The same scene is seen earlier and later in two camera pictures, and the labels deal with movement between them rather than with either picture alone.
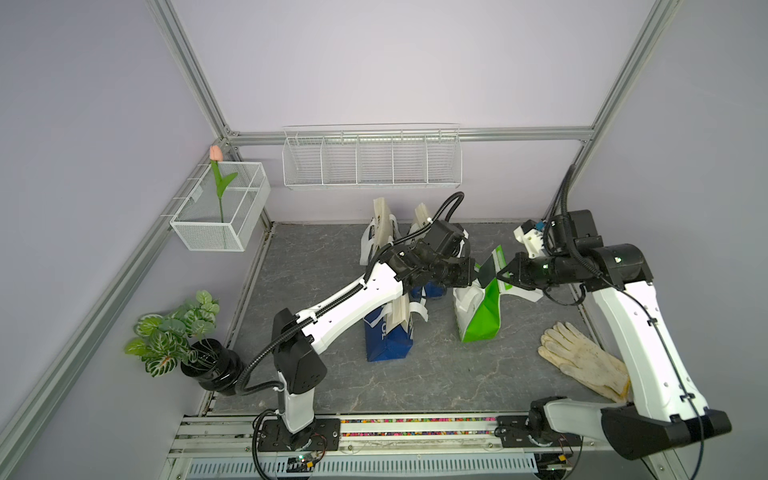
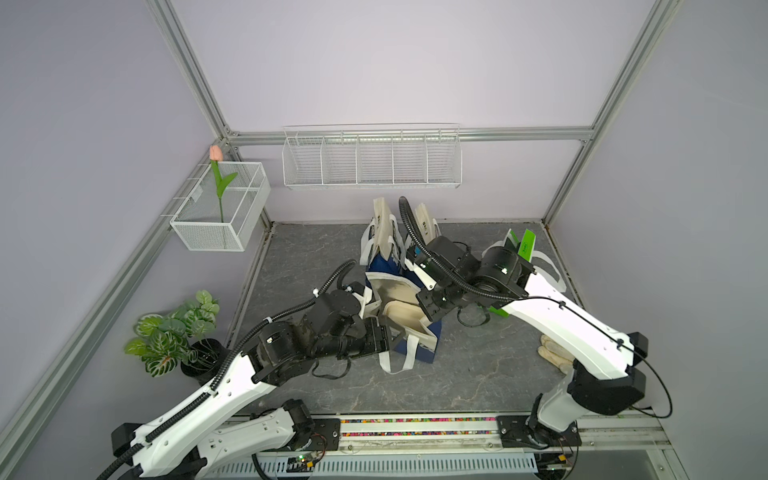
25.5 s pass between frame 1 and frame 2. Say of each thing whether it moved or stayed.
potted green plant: stayed
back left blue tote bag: stayed
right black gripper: moved
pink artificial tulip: stayed
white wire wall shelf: stayed
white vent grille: stayed
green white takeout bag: moved
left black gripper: moved
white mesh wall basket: stayed
